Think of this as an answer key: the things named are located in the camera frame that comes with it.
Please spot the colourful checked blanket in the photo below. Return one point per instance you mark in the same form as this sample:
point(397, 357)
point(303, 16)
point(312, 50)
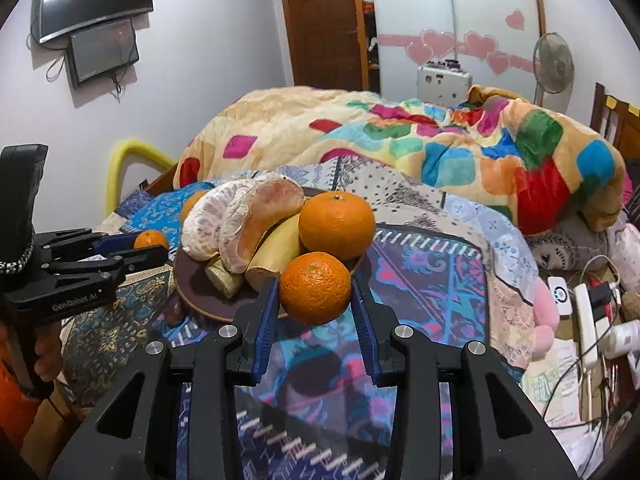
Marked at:
point(400, 150)

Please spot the white power strip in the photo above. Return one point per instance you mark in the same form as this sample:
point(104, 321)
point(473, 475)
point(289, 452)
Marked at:
point(587, 320)

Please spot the pale peeled pomelo segment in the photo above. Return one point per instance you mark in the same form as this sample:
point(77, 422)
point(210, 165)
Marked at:
point(202, 225)

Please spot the pink peeled pomelo segment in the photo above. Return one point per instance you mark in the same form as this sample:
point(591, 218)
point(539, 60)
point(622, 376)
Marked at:
point(265, 210)

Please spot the small dark brown fruit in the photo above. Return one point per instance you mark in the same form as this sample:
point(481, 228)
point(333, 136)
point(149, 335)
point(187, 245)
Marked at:
point(175, 311)

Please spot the wooden wardrobe with heart stickers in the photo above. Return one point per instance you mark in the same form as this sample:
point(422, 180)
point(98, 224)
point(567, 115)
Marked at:
point(450, 5)

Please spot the large orange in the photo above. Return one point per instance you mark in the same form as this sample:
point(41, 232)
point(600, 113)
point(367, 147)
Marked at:
point(191, 206)
point(337, 225)

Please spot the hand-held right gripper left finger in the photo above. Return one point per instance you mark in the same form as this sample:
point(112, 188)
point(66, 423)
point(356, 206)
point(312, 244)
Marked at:
point(265, 330)

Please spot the yellow banana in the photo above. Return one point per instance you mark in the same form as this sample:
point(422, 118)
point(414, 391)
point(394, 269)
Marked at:
point(277, 247)
point(224, 276)

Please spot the small white cabinet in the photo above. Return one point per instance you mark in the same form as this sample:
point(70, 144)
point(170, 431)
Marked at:
point(444, 84)

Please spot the standing electric fan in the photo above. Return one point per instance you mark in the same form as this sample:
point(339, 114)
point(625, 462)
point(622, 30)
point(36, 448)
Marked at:
point(552, 62)

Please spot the pink plush toy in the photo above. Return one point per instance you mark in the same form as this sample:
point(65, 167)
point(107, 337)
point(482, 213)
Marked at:
point(545, 315)

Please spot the small black wall monitor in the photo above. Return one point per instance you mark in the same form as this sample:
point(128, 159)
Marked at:
point(102, 52)

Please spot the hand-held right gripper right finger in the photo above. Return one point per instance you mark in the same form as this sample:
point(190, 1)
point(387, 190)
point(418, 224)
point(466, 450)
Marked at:
point(361, 330)

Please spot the purple plate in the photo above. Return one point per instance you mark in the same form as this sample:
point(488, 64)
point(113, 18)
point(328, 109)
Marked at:
point(210, 305)

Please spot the small orange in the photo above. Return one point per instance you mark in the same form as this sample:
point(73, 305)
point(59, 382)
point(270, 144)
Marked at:
point(150, 239)
point(315, 287)

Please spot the wall-mounted black television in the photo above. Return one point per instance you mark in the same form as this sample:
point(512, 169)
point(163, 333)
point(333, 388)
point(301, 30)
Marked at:
point(95, 0)

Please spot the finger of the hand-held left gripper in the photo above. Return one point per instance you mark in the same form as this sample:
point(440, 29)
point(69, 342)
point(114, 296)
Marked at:
point(112, 242)
point(145, 255)

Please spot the person's left hand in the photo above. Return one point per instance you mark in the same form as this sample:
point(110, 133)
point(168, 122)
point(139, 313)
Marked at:
point(47, 360)

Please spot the yellow foam tube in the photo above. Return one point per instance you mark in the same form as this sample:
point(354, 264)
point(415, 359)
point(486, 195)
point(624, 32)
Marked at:
point(130, 152)

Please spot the wooden bed headboard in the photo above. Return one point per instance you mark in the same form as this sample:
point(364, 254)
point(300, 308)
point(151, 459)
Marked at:
point(615, 120)

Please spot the blue patterned cloth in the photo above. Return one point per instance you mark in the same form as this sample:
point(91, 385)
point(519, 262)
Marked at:
point(425, 280)

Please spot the brown wooden door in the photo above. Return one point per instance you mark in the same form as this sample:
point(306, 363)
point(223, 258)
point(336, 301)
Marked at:
point(325, 25)

